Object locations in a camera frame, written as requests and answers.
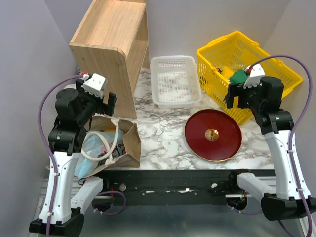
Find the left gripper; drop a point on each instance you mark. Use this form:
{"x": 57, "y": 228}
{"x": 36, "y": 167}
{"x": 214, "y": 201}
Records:
{"x": 104, "y": 107}

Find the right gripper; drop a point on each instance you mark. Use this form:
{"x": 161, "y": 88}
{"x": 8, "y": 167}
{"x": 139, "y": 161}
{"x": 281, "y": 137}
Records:
{"x": 237, "y": 90}

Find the light blue plastic bag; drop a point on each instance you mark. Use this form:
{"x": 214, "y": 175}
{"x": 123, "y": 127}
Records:
{"x": 95, "y": 148}

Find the brown paper bag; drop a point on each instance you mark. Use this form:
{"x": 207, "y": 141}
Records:
{"x": 131, "y": 141}

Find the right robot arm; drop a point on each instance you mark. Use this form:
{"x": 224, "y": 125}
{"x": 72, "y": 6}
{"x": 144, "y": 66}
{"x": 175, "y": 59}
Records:
{"x": 291, "y": 198}

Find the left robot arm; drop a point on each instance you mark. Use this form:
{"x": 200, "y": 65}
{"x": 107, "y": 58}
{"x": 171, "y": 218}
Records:
{"x": 63, "y": 214}

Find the green box in basket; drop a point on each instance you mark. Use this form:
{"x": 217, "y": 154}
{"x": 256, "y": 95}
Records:
{"x": 239, "y": 76}

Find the red round plate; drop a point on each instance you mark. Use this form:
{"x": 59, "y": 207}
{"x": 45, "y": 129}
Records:
{"x": 213, "y": 135}

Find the white plastic basket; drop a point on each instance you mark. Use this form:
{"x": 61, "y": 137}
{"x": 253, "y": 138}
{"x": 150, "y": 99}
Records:
{"x": 174, "y": 81}

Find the wooden shelf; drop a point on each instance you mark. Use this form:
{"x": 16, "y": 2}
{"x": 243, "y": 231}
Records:
{"x": 112, "y": 40}

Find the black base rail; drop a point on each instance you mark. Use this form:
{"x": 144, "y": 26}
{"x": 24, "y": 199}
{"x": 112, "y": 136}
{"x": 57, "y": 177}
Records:
{"x": 172, "y": 187}

